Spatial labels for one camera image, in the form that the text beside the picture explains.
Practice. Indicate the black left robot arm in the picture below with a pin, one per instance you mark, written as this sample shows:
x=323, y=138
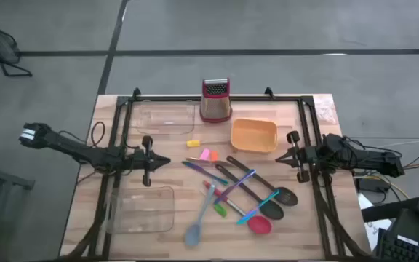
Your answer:
x=71, y=147

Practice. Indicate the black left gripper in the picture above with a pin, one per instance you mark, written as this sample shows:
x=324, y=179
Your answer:
x=147, y=160

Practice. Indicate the bundle of coloured utensils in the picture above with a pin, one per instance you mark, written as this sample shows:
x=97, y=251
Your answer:
x=238, y=183

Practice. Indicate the yellow plastic bin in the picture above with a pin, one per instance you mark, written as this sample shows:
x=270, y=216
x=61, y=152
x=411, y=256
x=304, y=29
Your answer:
x=253, y=135

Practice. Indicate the black power adapter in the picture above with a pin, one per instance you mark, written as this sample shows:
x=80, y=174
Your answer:
x=373, y=185

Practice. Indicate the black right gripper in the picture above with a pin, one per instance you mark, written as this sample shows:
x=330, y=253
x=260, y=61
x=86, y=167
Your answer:
x=304, y=156

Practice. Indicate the clear plastic bag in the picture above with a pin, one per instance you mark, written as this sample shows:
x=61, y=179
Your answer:
x=325, y=109

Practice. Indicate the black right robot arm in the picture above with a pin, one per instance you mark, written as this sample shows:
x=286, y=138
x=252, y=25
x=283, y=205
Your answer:
x=366, y=158

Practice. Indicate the green small clip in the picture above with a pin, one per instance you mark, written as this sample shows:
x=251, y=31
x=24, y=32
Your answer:
x=220, y=210

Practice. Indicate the white paper sheet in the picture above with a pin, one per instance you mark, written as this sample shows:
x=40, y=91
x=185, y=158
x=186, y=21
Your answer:
x=377, y=229

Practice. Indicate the orange small clip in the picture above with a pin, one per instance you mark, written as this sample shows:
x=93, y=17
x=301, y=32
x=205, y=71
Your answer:
x=214, y=156

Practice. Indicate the black slotted serving spoon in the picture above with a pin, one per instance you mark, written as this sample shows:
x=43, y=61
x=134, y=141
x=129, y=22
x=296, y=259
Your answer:
x=286, y=196

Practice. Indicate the black keyboard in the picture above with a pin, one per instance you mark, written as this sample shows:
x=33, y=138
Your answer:
x=402, y=251

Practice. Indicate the grey-blue silicone spoon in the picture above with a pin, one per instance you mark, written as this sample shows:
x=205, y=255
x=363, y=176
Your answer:
x=193, y=234

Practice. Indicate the red steel box grater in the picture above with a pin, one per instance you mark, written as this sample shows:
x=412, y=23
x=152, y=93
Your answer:
x=215, y=105

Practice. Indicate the pink small clip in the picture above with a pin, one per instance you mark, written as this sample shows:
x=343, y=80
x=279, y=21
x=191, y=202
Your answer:
x=205, y=154

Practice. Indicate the black aluminium table frame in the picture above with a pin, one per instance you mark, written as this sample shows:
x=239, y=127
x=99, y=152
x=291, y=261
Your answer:
x=267, y=98

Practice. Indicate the iridescent rainbow cutlery piece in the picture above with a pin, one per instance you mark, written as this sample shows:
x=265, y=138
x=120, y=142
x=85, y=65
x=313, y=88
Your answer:
x=257, y=208
x=195, y=160
x=202, y=171

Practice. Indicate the black solid serving spoon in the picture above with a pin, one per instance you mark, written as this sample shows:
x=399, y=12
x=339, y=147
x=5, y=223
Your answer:
x=272, y=210

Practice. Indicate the clear plastic container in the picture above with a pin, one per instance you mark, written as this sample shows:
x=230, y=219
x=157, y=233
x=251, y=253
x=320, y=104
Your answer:
x=166, y=118
x=144, y=211

